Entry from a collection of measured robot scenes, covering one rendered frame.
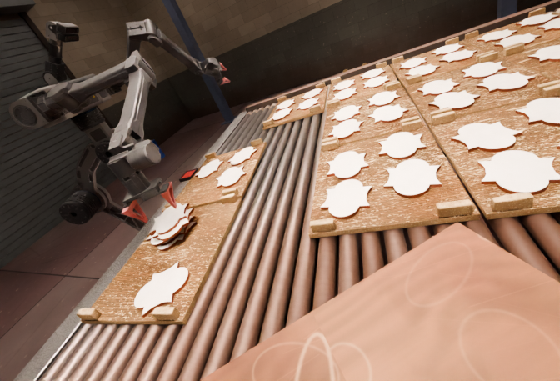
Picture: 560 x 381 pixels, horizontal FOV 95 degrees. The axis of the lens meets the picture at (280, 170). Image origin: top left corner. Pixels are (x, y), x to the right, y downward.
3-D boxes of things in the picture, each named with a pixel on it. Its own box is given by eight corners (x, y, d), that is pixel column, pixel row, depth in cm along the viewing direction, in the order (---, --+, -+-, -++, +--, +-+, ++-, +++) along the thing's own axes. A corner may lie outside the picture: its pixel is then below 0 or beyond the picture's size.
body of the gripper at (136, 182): (158, 192, 71) (142, 170, 68) (125, 208, 71) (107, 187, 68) (163, 181, 77) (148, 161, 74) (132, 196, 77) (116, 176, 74)
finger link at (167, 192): (181, 210, 75) (162, 185, 71) (159, 221, 75) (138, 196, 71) (184, 198, 81) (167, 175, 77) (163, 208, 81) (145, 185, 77)
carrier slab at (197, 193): (167, 215, 102) (164, 212, 102) (207, 161, 136) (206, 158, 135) (243, 198, 91) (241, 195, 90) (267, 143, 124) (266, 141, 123)
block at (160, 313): (157, 321, 58) (150, 314, 56) (162, 313, 59) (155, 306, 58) (177, 321, 56) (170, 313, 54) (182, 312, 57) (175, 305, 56)
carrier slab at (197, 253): (83, 323, 68) (79, 321, 68) (167, 216, 101) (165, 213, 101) (186, 324, 56) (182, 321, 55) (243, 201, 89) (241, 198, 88)
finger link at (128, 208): (159, 221, 75) (139, 196, 71) (137, 231, 75) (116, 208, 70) (164, 208, 81) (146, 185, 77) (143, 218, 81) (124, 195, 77)
